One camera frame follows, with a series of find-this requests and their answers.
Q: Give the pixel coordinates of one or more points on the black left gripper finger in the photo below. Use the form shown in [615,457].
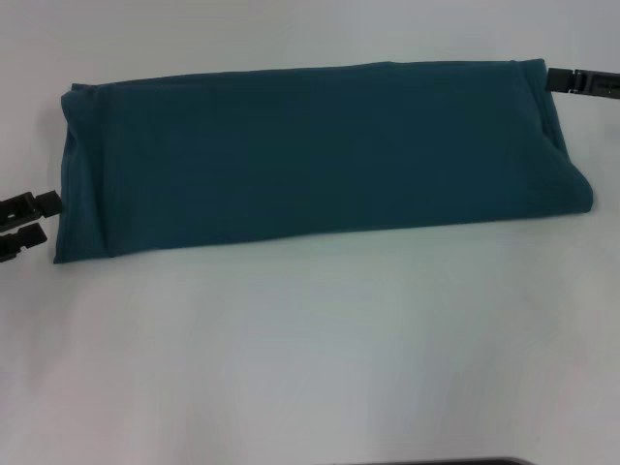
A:
[48,202]
[34,235]

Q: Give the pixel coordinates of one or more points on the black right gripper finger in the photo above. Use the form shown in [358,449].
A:
[562,80]

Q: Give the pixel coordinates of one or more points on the teal blue FREE print T-shirt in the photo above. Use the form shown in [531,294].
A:
[315,155]

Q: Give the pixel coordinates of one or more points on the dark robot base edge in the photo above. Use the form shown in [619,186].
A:
[479,461]

